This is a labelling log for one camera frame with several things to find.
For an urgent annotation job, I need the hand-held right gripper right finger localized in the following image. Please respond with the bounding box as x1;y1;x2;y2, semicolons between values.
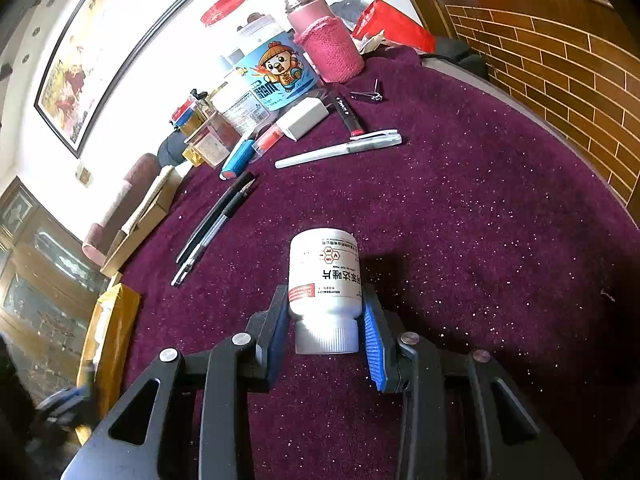
360;284;584;480

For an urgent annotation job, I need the pink-brown armchair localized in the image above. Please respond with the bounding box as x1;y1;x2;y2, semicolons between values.
81;152;162;267

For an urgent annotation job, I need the clear jar with white label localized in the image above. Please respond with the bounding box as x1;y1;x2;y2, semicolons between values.
212;67;275;134

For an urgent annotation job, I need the wooden cabinet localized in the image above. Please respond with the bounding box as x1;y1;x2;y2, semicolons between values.
0;175;112;411

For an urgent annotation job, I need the wooden brick-pattern counter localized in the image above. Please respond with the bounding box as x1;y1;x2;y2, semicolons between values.
389;0;640;207

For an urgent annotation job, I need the framed painting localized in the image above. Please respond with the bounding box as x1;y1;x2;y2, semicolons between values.
33;0;196;159

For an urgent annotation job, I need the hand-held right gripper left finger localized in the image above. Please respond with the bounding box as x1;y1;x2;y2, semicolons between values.
61;284;292;480

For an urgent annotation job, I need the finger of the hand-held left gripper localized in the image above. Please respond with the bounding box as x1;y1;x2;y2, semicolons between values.
34;360;99;430

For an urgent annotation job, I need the black and red pen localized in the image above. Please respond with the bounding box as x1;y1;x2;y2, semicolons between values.
332;92;367;140

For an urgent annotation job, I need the pink bottle with knitted sleeve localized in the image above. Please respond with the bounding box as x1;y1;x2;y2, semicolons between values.
283;0;366;84

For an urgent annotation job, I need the clear jar with red lid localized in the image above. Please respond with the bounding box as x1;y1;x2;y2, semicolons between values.
200;0;252;68

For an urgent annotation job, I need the white pen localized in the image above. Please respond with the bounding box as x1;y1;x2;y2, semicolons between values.
273;129;404;170

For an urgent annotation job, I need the black binder clip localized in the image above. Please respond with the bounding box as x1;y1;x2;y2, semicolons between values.
349;79;384;104

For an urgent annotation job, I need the maroon velvet tablecloth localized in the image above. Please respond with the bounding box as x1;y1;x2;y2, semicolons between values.
120;47;640;480

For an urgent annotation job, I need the white pill bottle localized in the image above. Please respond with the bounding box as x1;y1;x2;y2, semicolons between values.
287;228;364;356

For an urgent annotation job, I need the red bag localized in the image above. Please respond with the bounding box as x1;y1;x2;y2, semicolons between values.
352;0;437;55

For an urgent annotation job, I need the clear-barrel black pen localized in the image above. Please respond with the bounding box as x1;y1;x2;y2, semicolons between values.
170;179;259;288

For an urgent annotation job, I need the blue cartoon-label jar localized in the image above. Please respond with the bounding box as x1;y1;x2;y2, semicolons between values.
234;14;327;114

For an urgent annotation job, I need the white charger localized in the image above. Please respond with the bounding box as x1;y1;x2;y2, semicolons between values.
274;97;331;142

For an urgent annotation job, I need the clear tube with red inside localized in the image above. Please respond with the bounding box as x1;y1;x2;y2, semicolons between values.
251;122;287;157

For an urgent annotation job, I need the small clear plastic box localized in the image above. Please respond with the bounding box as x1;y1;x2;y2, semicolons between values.
183;119;242;169

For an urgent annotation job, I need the blue cylinder with red end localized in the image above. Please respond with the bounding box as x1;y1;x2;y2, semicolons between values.
219;137;256;181

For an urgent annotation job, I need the white tray with yellow tape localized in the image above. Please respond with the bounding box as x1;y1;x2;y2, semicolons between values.
75;282;142;447

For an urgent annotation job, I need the black gel pen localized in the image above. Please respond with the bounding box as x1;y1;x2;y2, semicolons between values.
175;172;257;264

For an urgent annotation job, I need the brown cardboard box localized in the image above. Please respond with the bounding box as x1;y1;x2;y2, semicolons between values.
99;164;184;279

